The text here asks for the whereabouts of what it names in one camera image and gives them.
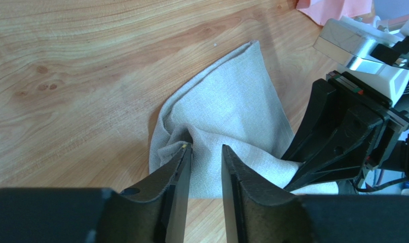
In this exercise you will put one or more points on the beige cloth napkin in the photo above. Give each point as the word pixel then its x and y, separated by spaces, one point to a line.
pixel 232 102

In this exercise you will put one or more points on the pink pleated garment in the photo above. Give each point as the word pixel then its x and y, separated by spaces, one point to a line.
pixel 320 11

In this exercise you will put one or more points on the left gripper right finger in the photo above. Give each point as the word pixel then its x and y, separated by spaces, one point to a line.
pixel 256 210

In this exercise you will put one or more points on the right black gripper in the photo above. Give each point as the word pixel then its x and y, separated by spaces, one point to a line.
pixel 334 144

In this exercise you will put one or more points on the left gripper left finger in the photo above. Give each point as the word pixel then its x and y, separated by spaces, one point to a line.
pixel 152 210

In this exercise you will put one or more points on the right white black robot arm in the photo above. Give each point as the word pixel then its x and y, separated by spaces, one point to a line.
pixel 399 160

